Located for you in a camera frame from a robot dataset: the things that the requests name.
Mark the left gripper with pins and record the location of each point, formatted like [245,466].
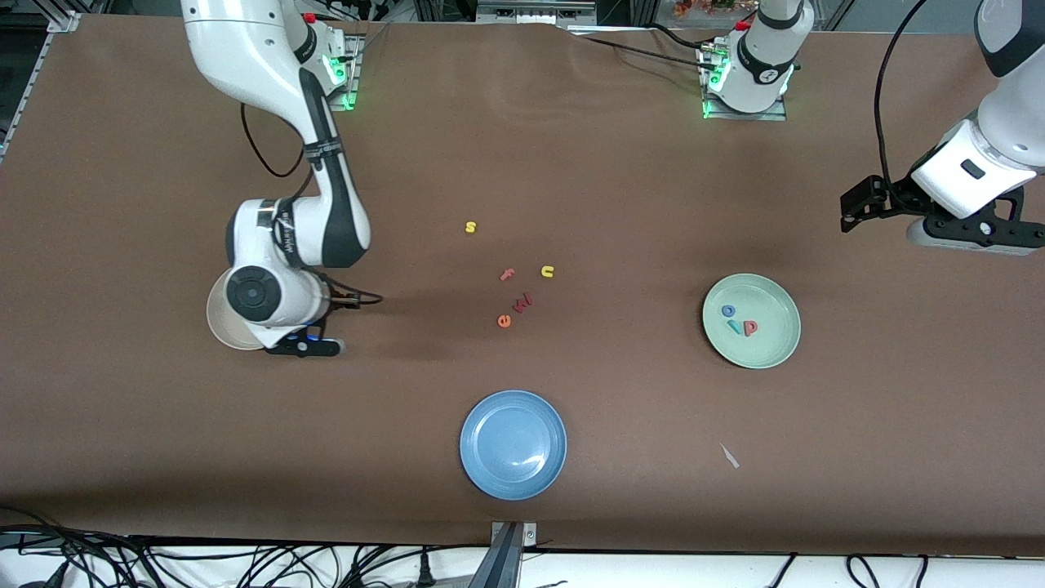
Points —
[892,196]

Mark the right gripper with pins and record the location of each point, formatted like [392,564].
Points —
[325,315]

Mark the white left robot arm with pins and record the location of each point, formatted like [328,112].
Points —
[763,65]

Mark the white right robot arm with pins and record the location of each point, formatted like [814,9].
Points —
[245,49]

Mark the beige brown plate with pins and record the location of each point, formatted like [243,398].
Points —
[216,318]

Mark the green plate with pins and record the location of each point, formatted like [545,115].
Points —
[771,343]

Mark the dark red letter w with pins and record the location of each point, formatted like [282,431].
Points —
[523,303]

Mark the orange flowers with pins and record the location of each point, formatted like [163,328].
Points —
[710,6]

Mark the blue plate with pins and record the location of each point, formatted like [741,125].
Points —
[513,445]

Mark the black power plug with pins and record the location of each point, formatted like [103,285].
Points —
[424,572]

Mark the white paper scrap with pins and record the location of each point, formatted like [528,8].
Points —
[729,456]

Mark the brown table cover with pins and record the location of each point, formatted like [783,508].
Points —
[522,147]

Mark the dark aluminium profile beam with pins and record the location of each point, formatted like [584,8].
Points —
[502,563]

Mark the silver device box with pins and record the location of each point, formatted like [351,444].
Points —
[535,11]

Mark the silver metal bracket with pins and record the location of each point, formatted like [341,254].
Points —
[529,535]

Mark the aluminium frame rail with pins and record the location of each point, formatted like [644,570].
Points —
[64,22]

